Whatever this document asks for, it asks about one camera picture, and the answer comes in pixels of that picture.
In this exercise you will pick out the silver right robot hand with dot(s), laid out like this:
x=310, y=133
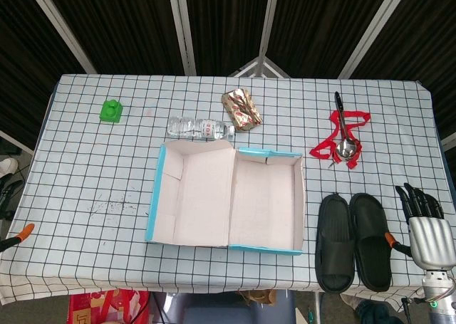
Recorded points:
x=429, y=242

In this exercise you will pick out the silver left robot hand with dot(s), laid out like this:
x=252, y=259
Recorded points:
x=14, y=239

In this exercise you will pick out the black slipper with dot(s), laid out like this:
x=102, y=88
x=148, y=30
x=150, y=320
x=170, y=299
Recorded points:
x=374, y=256
x=335, y=253

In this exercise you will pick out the light blue shoe box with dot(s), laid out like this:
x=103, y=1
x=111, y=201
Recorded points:
x=263, y=203

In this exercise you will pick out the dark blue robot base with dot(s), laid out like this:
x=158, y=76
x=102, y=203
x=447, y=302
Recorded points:
x=221, y=313

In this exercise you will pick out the white shoe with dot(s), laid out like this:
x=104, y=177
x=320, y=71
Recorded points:
x=8, y=167

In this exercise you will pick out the red printed gift bag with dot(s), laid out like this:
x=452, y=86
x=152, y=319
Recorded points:
x=107, y=308

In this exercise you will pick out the dark blue fabric bundle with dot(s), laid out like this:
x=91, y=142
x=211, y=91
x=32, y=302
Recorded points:
x=377, y=313

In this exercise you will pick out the white metal floor bar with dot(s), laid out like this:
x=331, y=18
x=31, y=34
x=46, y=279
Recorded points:
x=16, y=142
x=449, y=140

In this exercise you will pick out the white checkered tablecloth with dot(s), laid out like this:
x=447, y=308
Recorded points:
x=89, y=167

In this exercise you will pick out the white table leg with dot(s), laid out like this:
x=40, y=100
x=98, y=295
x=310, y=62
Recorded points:
x=316, y=308

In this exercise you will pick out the green toy block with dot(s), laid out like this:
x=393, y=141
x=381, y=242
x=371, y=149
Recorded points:
x=111, y=112

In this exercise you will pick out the clear plastic water bottle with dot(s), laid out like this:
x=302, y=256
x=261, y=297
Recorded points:
x=196, y=128

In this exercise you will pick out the crumpled gold snack wrapper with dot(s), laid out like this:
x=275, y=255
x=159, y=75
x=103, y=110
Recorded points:
x=242, y=110

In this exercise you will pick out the white triangular metal stand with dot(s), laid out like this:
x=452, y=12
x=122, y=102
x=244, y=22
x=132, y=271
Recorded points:
x=258, y=66

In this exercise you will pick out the black folding screen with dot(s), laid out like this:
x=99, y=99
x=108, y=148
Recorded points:
x=124, y=18

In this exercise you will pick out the white screen frame post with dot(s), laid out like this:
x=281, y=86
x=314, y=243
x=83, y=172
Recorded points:
x=268, y=28
x=374, y=28
x=60, y=28
x=182, y=28

